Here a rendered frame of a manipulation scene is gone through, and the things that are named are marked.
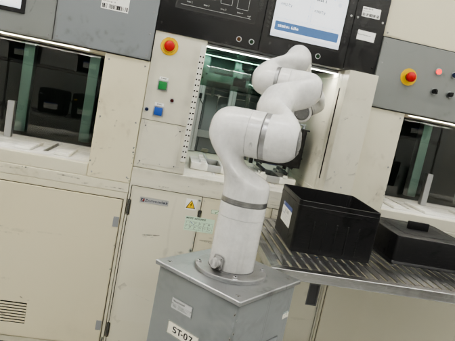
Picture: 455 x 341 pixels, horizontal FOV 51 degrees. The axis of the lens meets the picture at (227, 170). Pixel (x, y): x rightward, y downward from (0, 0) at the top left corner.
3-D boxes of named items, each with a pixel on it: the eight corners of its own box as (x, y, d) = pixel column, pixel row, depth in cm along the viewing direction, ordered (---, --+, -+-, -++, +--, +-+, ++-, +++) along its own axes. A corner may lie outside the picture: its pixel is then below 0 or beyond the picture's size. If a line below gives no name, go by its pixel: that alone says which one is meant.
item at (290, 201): (273, 226, 182) (283, 183, 180) (343, 238, 185) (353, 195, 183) (289, 250, 155) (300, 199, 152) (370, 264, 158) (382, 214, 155)
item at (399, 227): (390, 263, 163) (399, 226, 162) (359, 237, 192) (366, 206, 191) (469, 276, 167) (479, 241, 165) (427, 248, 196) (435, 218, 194)
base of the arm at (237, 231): (236, 291, 114) (252, 216, 111) (179, 262, 125) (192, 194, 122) (278, 277, 129) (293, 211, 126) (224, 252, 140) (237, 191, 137)
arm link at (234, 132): (262, 212, 117) (282, 116, 114) (191, 194, 121) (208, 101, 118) (269, 203, 129) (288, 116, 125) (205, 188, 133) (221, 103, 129)
